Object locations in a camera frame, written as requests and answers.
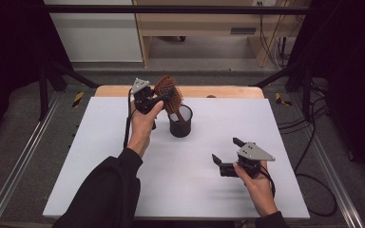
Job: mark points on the black metal crossbar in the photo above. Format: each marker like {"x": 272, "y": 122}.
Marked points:
{"x": 171, "y": 9}

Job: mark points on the black metal stand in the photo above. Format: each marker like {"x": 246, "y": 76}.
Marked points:
{"x": 43, "y": 95}
{"x": 306, "y": 91}

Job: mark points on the light wooden desk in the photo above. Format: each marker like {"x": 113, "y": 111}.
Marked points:
{"x": 199, "y": 23}

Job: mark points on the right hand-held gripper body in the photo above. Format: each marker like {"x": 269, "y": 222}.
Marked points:
{"x": 255, "y": 152}

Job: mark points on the aluminium rail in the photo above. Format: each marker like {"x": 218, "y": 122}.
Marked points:
{"x": 15, "y": 171}
{"x": 336, "y": 183}

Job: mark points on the white board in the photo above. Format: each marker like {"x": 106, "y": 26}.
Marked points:
{"x": 187, "y": 190}

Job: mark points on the black curtain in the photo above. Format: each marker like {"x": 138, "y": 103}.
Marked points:
{"x": 355, "y": 79}
{"x": 9, "y": 57}

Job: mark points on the wooden table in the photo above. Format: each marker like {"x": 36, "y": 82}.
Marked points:
{"x": 228, "y": 91}

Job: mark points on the yellow black hazard tape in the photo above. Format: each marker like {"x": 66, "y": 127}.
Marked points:
{"x": 280, "y": 99}
{"x": 78, "y": 99}

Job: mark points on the person's left hand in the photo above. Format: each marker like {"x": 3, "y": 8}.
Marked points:
{"x": 142, "y": 126}

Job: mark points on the brown wooden paddle hairbrush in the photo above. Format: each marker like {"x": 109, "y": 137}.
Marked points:
{"x": 168, "y": 83}

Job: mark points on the white cabinet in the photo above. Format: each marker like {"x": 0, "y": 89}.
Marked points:
{"x": 98, "y": 34}

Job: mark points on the person's right hand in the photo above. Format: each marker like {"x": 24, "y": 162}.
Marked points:
{"x": 259, "y": 190}

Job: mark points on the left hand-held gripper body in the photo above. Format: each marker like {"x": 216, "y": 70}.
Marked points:
{"x": 142, "y": 95}

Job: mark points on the black mesh cup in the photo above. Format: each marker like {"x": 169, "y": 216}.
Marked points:
{"x": 180, "y": 129}

